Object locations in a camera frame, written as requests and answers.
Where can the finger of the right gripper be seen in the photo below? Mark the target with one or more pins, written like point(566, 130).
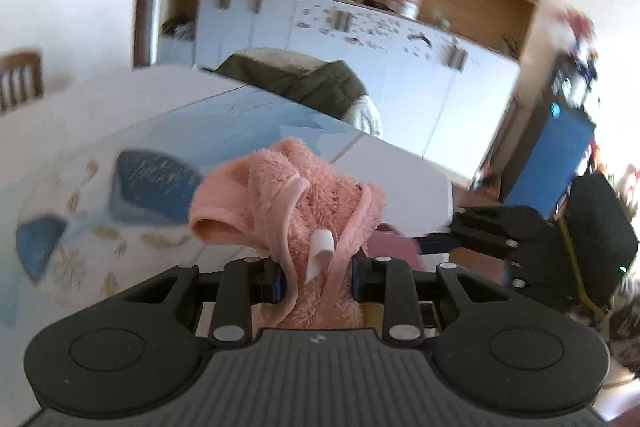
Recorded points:
point(482, 229)
point(482, 253)

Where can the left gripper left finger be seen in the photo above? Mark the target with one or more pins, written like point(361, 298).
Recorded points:
point(240, 286)

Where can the pink fluffy garment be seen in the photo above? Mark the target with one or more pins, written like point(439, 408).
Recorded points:
point(290, 205)

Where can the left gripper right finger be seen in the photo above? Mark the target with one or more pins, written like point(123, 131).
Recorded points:
point(388, 282)

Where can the white wood wall cabinet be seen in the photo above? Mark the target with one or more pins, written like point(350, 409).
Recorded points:
point(441, 72)

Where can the brown wooden chair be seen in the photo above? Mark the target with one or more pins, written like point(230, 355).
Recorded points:
point(21, 79)

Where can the olive green cushioned chair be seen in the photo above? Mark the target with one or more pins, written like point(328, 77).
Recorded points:
point(330, 88)

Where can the blue box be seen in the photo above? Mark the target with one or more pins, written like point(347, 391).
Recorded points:
point(547, 157)

